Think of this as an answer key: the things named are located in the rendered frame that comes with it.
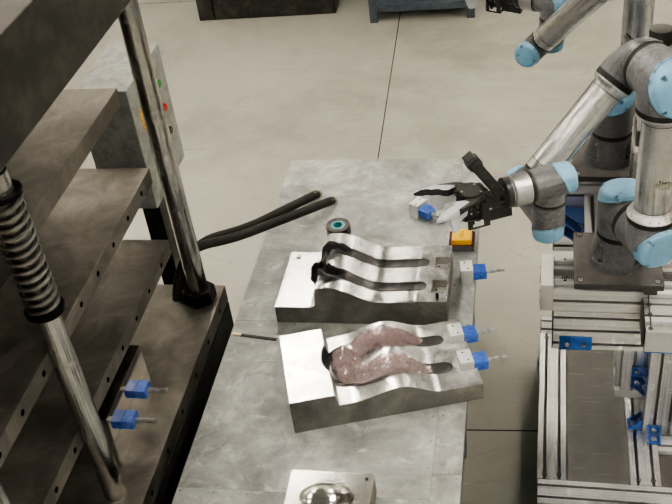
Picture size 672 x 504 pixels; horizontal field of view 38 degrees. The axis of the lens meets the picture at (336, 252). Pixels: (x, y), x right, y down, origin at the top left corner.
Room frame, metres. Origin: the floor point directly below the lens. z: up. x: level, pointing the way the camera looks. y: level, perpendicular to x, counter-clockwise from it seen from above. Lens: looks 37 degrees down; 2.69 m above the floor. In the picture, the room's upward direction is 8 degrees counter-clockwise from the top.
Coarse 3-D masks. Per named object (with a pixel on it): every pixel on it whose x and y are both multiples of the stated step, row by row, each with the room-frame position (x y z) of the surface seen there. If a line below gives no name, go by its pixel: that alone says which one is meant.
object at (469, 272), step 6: (462, 264) 2.28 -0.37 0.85; (468, 264) 2.28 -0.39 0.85; (474, 264) 2.29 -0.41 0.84; (480, 264) 2.28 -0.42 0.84; (462, 270) 2.25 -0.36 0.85; (468, 270) 2.25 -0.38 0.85; (474, 270) 2.26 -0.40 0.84; (480, 270) 2.26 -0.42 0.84; (486, 270) 2.26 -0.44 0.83; (492, 270) 2.26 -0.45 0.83; (498, 270) 2.26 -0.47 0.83; (504, 270) 2.26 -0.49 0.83; (462, 276) 2.25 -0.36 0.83; (468, 276) 2.25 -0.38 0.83; (474, 276) 2.25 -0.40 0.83; (480, 276) 2.25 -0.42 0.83; (486, 276) 2.25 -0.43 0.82; (462, 282) 2.25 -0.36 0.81; (468, 282) 2.25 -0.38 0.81
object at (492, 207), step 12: (504, 180) 1.79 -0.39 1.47; (456, 192) 1.78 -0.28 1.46; (468, 192) 1.77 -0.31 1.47; (480, 192) 1.76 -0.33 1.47; (504, 192) 1.78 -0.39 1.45; (480, 204) 1.75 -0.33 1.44; (492, 204) 1.77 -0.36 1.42; (504, 204) 1.77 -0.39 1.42; (468, 216) 1.74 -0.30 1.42; (480, 216) 1.75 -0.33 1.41; (492, 216) 1.76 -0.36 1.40; (504, 216) 1.76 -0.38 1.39; (468, 228) 1.73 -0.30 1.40
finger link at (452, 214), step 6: (456, 204) 1.73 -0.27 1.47; (462, 204) 1.72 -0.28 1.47; (450, 210) 1.70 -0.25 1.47; (456, 210) 1.70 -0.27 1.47; (438, 216) 1.69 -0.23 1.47; (444, 216) 1.69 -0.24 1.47; (450, 216) 1.69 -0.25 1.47; (456, 216) 1.70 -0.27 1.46; (462, 216) 1.72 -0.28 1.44; (438, 222) 1.68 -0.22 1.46; (450, 222) 1.69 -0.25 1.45; (456, 222) 1.70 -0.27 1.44; (456, 228) 1.70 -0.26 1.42
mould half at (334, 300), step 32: (320, 256) 2.41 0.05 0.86; (384, 256) 2.33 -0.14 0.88; (416, 256) 2.31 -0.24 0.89; (448, 256) 2.28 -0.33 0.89; (288, 288) 2.27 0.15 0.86; (320, 288) 2.16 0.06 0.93; (352, 288) 2.17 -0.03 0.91; (448, 288) 2.16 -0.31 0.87; (288, 320) 2.19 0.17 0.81; (320, 320) 2.17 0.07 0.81; (352, 320) 2.15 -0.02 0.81; (384, 320) 2.12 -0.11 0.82; (416, 320) 2.10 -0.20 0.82
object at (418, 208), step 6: (420, 198) 2.65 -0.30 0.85; (414, 204) 2.62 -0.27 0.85; (420, 204) 2.62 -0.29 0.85; (426, 204) 2.63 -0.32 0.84; (414, 210) 2.62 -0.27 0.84; (420, 210) 2.60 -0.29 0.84; (426, 210) 2.60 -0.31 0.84; (432, 210) 2.60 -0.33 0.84; (414, 216) 2.62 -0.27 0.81; (420, 216) 2.60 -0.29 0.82; (426, 216) 2.58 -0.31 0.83; (432, 216) 2.59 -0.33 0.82
